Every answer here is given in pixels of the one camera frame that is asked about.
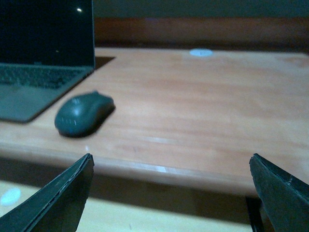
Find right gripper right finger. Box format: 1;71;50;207
249;154;309;232

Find white round sticker on desk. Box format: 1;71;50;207
189;48;213;57

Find dark grey computer mouse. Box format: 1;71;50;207
54;91;115;138

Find grey open laptop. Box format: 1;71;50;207
0;0;95;123

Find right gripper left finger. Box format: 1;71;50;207
0;154;94;232

